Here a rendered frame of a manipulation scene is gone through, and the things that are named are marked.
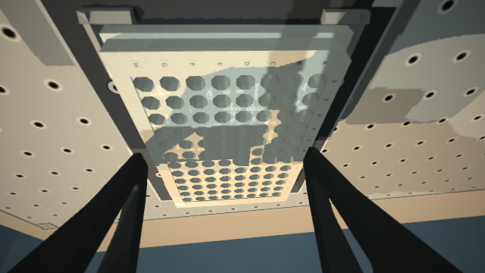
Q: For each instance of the light grey grid plate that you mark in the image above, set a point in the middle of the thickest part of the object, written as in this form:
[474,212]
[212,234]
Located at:
[415,125]

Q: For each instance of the beige well plate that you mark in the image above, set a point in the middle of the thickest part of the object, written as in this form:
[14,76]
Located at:
[227,111]

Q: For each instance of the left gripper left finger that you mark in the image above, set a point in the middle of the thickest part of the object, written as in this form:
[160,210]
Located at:
[70,248]

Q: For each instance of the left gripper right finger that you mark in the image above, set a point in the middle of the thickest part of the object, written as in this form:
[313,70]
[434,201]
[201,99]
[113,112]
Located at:
[389,246]

